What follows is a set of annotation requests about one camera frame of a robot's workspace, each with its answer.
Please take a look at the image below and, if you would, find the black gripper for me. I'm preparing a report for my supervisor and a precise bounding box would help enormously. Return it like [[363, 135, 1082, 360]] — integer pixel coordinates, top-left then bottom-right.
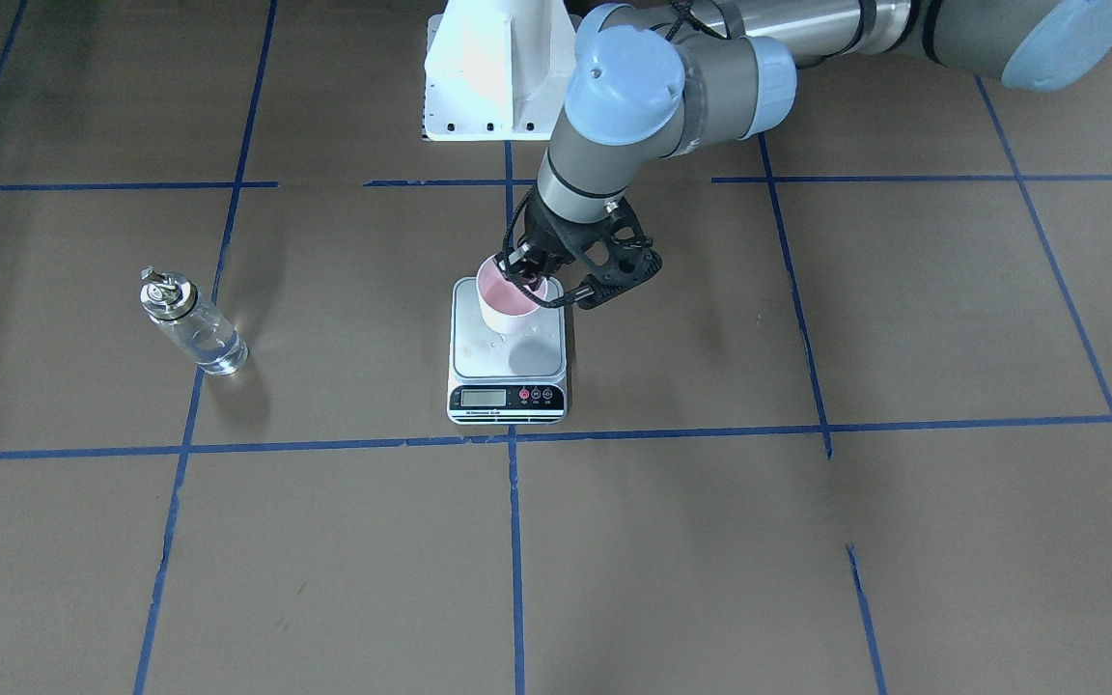
[[498, 185, 609, 289]]

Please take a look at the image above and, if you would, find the pink plastic cup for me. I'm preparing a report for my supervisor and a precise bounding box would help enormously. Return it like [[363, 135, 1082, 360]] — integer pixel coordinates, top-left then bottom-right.
[[475, 257, 547, 336]]

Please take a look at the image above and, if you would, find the glass sauce bottle metal spout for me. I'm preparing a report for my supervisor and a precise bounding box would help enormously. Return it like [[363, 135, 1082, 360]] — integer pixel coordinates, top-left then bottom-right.
[[138, 265, 250, 375]]

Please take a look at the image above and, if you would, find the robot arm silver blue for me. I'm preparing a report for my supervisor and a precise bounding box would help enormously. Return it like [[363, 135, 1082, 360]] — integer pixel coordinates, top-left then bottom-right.
[[489, 1, 1112, 307]]

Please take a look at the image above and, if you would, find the silver digital kitchen scale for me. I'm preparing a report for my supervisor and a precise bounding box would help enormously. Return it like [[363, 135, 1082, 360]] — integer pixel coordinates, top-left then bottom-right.
[[446, 277, 570, 424]]

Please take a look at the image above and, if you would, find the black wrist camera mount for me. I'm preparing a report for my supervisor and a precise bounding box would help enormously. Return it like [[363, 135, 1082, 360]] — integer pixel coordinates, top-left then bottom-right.
[[570, 198, 662, 311]]

